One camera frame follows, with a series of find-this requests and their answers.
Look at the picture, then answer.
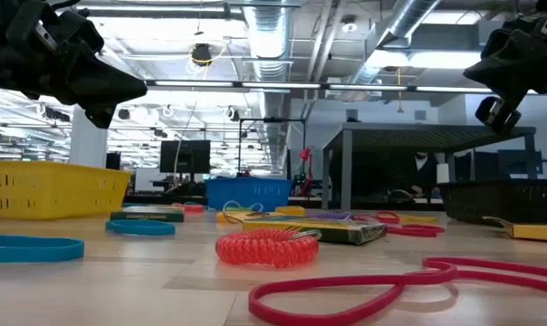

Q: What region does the blue rubber band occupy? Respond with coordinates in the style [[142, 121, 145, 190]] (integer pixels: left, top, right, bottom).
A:
[[0, 234, 86, 264], [104, 219, 177, 237]]

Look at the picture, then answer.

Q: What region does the LED light bar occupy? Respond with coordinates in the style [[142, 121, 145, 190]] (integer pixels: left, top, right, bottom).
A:
[[144, 79, 547, 95]]

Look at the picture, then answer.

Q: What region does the black metal frame stand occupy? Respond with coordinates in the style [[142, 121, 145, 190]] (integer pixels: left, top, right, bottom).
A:
[[237, 117, 307, 178]]

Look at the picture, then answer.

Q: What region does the crayon box at right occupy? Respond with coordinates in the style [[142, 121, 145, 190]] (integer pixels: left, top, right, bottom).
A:
[[437, 178, 547, 227]]

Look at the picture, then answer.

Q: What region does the grey perforated metal riser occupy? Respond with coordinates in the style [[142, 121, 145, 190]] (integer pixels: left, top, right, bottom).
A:
[[321, 121, 538, 213]]

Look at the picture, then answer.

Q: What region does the yellow plastic basket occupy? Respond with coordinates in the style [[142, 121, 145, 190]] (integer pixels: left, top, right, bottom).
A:
[[0, 158, 133, 222]]

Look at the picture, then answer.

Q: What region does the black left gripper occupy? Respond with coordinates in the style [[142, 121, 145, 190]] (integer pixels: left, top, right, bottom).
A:
[[1, 0, 149, 130]]

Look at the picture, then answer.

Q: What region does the blue plastic basket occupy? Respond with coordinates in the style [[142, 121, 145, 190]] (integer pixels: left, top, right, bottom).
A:
[[204, 177, 293, 213]]

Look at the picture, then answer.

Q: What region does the purple coil wristband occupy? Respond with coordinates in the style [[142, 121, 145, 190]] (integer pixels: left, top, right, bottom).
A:
[[305, 211, 352, 222]]

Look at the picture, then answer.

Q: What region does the person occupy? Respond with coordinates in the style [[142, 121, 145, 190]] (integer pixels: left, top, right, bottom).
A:
[[407, 151, 440, 197]]

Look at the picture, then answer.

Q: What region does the black aluminium table frame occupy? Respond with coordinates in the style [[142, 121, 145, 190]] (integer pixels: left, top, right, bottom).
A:
[[119, 193, 442, 212]]

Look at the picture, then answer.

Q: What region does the black ceiling cable reel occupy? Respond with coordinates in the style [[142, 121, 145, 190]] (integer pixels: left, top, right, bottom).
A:
[[190, 43, 215, 68]]

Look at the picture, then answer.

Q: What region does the yellow rubber band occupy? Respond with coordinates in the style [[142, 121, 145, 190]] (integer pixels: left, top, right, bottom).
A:
[[398, 214, 441, 225]]

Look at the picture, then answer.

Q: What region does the silver ventilation duct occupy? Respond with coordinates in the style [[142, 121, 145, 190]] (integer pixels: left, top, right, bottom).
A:
[[242, 0, 293, 176], [348, 0, 443, 87]]

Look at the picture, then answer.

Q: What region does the red clamp on black stand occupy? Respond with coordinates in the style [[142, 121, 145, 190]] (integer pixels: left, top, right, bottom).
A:
[[298, 146, 316, 197]]

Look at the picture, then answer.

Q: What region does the red coil key wristband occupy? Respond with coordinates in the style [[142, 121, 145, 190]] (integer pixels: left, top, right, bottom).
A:
[[214, 227, 323, 269], [171, 202, 206, 215]]

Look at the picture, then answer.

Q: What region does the black background monitor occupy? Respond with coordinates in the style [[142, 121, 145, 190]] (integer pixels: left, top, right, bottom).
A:
[[158, 139, 212, 175]]

